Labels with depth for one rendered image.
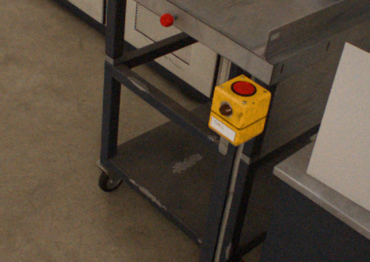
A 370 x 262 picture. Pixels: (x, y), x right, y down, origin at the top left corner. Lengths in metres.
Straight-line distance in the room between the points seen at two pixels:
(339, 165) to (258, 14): 0.51
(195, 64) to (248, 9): 1.04
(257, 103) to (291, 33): 0.31
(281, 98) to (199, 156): 0.68
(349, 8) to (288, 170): 0.52
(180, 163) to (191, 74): 0.63
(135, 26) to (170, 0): 1.27
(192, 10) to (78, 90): 1.23
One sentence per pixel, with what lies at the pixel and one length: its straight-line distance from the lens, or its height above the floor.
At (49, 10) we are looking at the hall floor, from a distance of 3.34.
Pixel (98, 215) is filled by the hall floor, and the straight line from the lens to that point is 2.24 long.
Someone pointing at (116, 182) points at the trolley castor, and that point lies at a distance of 2.29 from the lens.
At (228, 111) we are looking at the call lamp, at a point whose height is 0.87.
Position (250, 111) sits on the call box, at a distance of 1.26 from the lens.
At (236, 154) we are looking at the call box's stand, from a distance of 1.37.
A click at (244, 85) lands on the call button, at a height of 0.91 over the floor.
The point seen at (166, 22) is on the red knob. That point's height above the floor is 0.82.
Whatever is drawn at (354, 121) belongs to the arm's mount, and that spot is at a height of 0.92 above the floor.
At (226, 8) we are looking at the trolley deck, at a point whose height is 0.85.
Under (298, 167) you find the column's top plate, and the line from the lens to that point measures 1.36.
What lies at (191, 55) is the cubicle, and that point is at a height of 0.20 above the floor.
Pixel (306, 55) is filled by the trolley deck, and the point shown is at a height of 0.83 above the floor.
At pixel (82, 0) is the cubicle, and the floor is 0.12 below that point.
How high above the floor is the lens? 1.61
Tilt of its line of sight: 38 degrees down
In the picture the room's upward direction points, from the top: 8 degrees clockwise
